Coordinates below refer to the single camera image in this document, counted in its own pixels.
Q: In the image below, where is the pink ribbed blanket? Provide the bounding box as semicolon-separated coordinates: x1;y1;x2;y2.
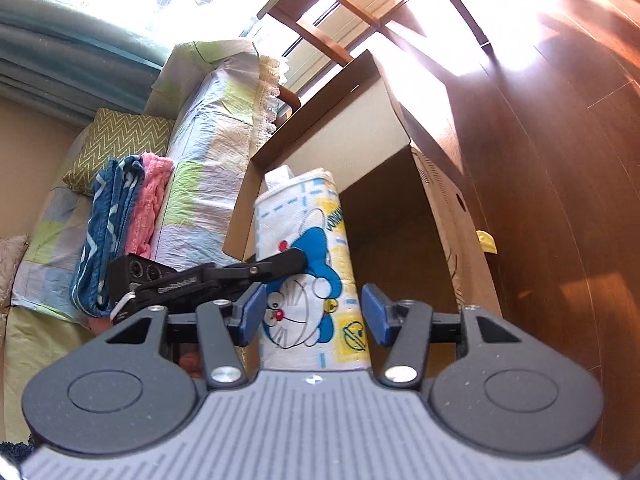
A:
122;152;176;261

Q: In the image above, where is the cardboard box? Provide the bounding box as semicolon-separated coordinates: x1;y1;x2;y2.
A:
222;50;503;371

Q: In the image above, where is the teal curtain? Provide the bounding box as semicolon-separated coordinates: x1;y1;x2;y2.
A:
0;0;173;121

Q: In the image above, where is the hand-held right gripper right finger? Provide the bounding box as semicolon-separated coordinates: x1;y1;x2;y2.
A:
361;282;518;390

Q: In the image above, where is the blue patterned blanket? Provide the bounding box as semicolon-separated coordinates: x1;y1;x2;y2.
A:
70;156;146;318

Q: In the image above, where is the printed blue yellow shopping bag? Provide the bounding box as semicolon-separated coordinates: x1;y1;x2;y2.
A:
252;165;372;373

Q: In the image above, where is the green zigzag pillow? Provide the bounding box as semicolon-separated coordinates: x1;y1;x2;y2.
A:
62;107;176;196

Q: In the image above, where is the beige cushion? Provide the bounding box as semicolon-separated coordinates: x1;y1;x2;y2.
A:
0;234;29;307

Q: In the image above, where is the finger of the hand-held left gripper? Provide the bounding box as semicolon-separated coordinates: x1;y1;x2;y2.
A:
207;250;308;297

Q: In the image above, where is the green covered sofa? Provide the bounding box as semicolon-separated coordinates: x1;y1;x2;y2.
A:
10;40;301;321

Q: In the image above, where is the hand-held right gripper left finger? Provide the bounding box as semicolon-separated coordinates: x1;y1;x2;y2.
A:
105;282;268;391

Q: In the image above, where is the wooden table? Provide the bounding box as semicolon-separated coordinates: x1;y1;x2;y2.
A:
257;0;496;68

